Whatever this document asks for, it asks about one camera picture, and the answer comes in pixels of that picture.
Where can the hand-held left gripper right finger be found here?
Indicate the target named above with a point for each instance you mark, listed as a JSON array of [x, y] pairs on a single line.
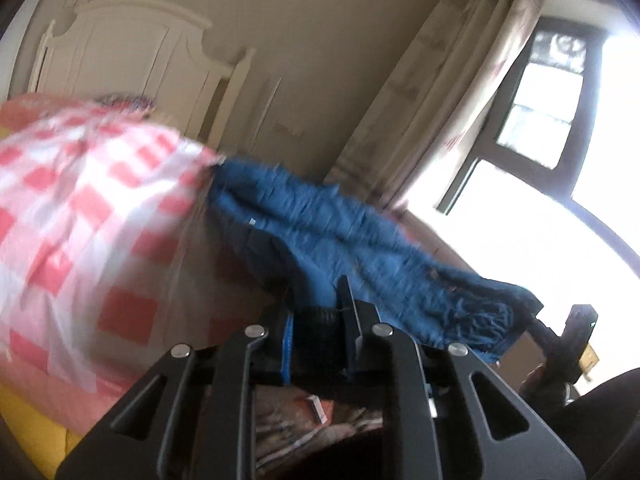
[[357, 320]]

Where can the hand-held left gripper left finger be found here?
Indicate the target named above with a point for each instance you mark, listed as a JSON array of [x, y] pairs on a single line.
[[286, 355]]

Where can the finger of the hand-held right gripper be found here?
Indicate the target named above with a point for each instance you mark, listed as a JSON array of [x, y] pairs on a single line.
[[542, 330]]

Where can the blue puffer jacket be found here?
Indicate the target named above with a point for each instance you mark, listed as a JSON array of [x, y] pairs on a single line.
[[350, 230]]

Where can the person's right hand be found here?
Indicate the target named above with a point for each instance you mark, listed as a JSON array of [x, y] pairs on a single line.
[[537, 380]]

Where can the grey striped cloth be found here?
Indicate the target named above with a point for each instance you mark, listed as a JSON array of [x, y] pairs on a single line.
[[300, 425]]

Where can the dark framed window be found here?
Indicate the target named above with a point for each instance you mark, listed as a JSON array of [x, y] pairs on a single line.
[[462, 185]]

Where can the white slim pole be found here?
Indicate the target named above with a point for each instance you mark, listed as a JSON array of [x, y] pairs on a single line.
[[267, 115]]

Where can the printed beige curtain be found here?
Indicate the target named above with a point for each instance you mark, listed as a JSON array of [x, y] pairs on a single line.
[[440, 85]]

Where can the pink checked bed sheet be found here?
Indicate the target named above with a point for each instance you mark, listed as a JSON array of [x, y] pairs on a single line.
[[75, 210]]

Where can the yellow bed sheet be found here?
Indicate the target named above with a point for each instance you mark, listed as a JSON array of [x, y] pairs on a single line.
[[30, 435]]

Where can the patterned round pillow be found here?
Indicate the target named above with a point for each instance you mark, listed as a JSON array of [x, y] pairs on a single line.
[[125, 101]]

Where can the white wooden headboard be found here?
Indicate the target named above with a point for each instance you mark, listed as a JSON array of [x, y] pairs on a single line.
[[125, 45]]

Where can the beige wall socket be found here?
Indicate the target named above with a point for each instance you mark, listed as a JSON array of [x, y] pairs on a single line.
[[289, 128]]

